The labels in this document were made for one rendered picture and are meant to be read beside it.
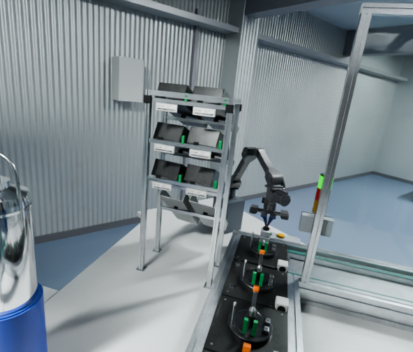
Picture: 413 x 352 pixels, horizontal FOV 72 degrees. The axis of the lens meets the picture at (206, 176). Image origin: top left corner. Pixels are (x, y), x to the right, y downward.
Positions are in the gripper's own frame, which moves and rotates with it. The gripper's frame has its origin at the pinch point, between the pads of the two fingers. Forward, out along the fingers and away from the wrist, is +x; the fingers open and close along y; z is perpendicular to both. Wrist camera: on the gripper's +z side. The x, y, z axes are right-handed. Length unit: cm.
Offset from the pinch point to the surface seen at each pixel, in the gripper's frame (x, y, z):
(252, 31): -135, 55, 255
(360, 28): -82, -18, -24
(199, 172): -25.4, 30.6, -22.4
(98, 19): -114, 186, 131
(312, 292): 17.2, -22.6, -23.9
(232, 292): 12.3, 8.3, -42.4
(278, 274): 12.4, -8.2, -24.0
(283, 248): 12.4, -9.9, -0.8
